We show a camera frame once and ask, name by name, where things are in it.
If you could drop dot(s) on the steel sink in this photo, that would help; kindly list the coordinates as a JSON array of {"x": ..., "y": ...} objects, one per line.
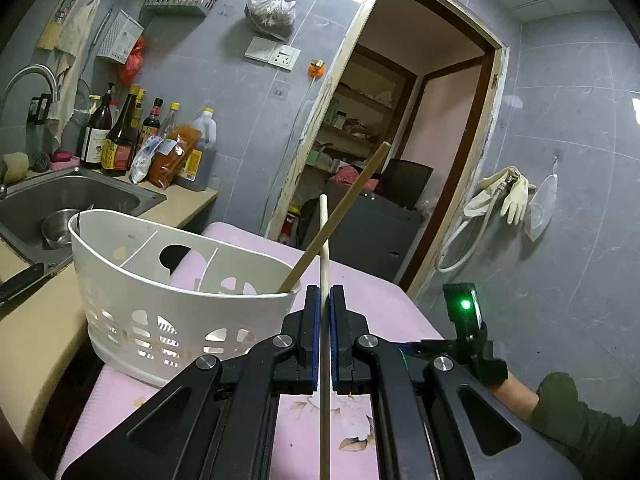
[{"x": 27, "y": 204}]

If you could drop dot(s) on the green sleeve forearm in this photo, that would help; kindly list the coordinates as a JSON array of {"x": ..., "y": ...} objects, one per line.
[{"x": 600, "y": 445}]

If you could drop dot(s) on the clear plastic bag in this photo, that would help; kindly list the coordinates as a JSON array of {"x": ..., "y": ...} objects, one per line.
[{"x": 540, "y": 209}]

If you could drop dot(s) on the dark wine bottle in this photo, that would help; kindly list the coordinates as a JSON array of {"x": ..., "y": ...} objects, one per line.
[{"x": 99, "y": 124}]

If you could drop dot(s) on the wall power socket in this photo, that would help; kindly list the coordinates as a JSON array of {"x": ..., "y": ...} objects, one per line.
[{"x": 272, "y": 53}]

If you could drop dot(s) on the beige countertop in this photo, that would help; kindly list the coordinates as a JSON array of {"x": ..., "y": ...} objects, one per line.
[{"x": 40, "y": 336}]

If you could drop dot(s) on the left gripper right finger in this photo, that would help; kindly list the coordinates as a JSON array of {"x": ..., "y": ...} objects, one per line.
[{"x": 433, "y": 419}]

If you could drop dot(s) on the steel bowl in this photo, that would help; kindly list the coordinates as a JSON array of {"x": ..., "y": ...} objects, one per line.
[{"x": 55, "y": 230}]

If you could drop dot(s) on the cream rubber gloves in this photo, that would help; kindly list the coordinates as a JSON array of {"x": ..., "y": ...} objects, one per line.
[{"x": 507, "y": 187}]

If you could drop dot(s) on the red plastic bag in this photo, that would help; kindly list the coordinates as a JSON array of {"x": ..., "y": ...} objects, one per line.
[{"x": 128, "y": 71}]

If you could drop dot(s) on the soy sauce bottle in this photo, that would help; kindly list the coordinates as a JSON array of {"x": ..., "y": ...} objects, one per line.
[{"x": 119, "y": 142}]

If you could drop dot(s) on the white plastic utensil basket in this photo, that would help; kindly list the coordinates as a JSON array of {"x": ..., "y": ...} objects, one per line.
[{"x": 155, "y": 297}]

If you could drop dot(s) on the thick brown wooden chopstick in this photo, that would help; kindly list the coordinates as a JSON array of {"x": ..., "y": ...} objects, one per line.
[{"x": 335, "y": 218}]

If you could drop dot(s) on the wooden door frame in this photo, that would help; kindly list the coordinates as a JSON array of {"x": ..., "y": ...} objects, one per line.
[{"x": 470, "y": 156}]

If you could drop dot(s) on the right hand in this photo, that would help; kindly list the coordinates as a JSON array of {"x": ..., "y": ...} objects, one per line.
[{"x": 518, "y": 398}]

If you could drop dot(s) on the orange wall hook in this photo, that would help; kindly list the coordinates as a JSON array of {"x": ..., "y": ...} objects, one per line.
[{"x": 316, "y": 69}]

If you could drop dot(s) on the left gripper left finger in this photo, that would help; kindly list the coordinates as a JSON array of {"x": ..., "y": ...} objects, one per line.
[{"x": 216, "y": 418}]

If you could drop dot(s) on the orange snack bag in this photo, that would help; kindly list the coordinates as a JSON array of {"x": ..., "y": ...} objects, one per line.
[{"x": 172, "y": 153}]

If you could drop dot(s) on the large oil jug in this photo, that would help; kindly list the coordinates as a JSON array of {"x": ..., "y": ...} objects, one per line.
[{"x": 195, "y": 173}]

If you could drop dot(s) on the steel faucet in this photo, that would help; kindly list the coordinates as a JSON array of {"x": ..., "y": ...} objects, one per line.
[{"x": 29, "y": 82}]

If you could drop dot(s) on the thin light wooden chopstick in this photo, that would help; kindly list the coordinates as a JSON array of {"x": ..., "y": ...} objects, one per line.
[{"x": 325, "y": 367}]

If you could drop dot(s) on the hanging plastic bag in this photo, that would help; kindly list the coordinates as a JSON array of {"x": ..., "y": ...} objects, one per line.
[{"x": 272, "y": 18}]

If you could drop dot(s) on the dark cabinet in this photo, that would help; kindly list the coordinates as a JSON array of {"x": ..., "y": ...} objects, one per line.
[{"x": 376, "y": 234}]

